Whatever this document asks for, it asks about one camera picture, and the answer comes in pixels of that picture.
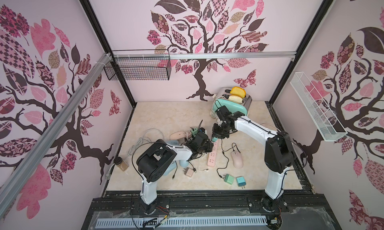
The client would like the black mouse charging cable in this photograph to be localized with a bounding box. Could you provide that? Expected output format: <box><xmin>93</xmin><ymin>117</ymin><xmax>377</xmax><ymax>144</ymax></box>
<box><xmin>215</xmin><ymin>142</ymin><xmax>241</xmax><ymax>180</ymax></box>

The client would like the grey coiled cable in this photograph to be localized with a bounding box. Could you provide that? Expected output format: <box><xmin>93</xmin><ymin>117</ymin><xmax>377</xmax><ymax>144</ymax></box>
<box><xmin>127</xmin><ymin>127</ymin><xmax>165</xmax><ymax>157</ymax></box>

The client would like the small brown jar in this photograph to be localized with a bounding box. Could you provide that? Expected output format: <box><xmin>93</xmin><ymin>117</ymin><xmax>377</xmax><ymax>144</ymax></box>
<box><xmin>114</xmin><ymin>157</ymin><xmax>129</xmax><ymax>172</ymax></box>

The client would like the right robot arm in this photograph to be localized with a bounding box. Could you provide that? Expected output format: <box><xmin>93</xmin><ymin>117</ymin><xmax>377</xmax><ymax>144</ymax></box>
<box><xmin>212</xmin><ymin>106</ymin><xmax>295</xmax><ymax>213</ymax></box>

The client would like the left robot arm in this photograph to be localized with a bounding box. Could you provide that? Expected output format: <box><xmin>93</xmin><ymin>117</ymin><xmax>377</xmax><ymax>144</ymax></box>
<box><xmin>136</xmin><ymin>128</ymin><xmax>213</xmax><ymax>215</ymax></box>

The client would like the mint green toaster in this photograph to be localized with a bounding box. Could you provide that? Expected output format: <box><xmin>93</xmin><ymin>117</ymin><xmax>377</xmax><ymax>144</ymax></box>
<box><xmin>210</xmin><ymin>87</ymin><xmax>253</xmax><ymax>120</ymax></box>

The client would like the yellow toast slice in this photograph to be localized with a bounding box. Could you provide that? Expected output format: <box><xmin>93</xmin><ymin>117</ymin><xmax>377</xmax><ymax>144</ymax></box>
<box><xmin>230</xmin><ymin>86</ymin><xmax>247</xmax><ymax>98</ymax></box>

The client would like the pale toast slice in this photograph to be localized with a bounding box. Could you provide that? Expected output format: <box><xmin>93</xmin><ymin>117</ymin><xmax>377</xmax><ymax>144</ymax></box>
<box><xmin>228</xmin><ymin>95</ymin><xmax>243</xmax><ymax>104</ymax></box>

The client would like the black wire basket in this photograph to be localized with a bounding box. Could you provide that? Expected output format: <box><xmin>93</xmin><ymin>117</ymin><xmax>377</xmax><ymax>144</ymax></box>
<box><xmin>104</xmin><ymin>48</ymin><xmax>172</xmax><ymax>80</ymax></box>

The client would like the pink charger plug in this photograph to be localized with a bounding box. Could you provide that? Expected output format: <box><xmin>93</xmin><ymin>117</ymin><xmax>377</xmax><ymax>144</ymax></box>
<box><xmin>184</xmin><ymin>168</ymin><xmax>195</xmax><ymax>178</ymax></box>

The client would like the pink mouse top left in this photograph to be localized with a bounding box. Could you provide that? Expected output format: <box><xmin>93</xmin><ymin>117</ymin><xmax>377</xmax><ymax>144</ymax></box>
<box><xmin>170</xmin><ymin>131</ymin><xmax>187</xmax><ymax>140</ymax></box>

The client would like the green charger plug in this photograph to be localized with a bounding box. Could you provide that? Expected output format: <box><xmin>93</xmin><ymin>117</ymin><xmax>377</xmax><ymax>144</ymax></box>
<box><xmin>223</xmin><ymin>174</ymin><xmax>235</xmax><ymax>185</ymax></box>

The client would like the pink mouse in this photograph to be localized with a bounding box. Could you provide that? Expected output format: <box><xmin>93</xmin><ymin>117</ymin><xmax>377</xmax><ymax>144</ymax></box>
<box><xmin>170</xmin><ymin>131</ymin><xmax>187</xmax><ymax>140</ymax></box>
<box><xmin>231</xmin><ymin>151</ymin><xmax>244</xmax><ymax>169</ymax></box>

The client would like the pink mouse right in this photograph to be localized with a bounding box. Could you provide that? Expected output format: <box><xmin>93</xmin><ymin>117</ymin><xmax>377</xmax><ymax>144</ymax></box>
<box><xmin>231</xmin><ymin>151</ymin><xmax>244</xmax><ymax>169</ymax></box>

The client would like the pink power strip cord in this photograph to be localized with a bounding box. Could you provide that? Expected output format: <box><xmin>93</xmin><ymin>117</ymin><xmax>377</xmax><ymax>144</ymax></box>
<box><xmin>257</xmin><ymin>121</ymin><xmax>293</xmax><ymax>147</ymax></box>

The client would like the white slotted cable duct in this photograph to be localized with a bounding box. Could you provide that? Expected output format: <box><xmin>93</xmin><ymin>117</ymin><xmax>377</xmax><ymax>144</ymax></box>
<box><xmin>95</xmin><ymin>216</ymin><xmax>268</xmax><ymax>230</ymax></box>

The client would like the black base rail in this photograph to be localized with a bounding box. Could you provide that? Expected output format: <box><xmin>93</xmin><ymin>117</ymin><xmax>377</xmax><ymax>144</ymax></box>
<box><xmin>82</xmin><ymin>190</ymin><xmax>340</xmax><ymax>230</ymax></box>

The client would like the teal charger plug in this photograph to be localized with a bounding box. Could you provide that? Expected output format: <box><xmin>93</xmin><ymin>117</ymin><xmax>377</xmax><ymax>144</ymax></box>
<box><xmin>236</xmin><ymin>177</ymin><xmax>247</xmax><ymax>189</ymax></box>

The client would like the pink power strip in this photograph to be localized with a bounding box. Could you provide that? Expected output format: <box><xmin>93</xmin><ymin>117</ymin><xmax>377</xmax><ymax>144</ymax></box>
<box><xmin>207</xmin><ymin>140</ymin><xmax>221</xmax><ymax>168</ymax></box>

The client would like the blue mouse bottom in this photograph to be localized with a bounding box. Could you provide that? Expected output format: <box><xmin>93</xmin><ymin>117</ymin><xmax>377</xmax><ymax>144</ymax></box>
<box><xmin>179</xmin><ymin>160</ymin><xmax>189</xmax><ymax>168</ymax></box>

